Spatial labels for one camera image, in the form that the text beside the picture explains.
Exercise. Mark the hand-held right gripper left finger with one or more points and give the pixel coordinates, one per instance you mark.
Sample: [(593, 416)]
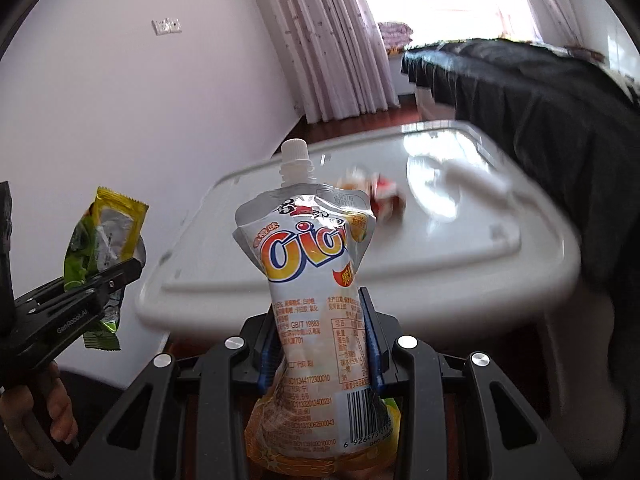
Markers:
[(266, 355)]

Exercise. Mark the white wall socket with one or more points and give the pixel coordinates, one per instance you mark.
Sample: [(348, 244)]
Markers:
[(166, 26)]

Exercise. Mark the red candy wrapper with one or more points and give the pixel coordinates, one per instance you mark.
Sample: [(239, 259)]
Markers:
[(387, 197)]

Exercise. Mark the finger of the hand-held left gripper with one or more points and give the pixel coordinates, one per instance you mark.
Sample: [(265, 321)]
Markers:
[(75, 310), (6, 240)]

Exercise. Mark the green snack wrapper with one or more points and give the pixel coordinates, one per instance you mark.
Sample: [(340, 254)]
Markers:
[(95, 240)]

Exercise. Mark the person's left hand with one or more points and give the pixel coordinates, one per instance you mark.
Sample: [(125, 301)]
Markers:
[(62, 410)]

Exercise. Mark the folded pink blankets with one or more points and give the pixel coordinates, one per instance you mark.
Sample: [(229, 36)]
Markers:
[(395, 35)]

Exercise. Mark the pink patterned curtain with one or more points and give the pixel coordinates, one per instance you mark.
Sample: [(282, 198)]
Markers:
[(320, 35), (545, 0)]

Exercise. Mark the grey storage box lid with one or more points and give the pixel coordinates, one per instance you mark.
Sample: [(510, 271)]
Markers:
[(475, 240)]

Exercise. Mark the orange white drink pouch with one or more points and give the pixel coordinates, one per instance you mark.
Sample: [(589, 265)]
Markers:
[(310, 270)]

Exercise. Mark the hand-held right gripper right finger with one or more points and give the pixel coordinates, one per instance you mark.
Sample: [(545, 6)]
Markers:
[(371, 340)]

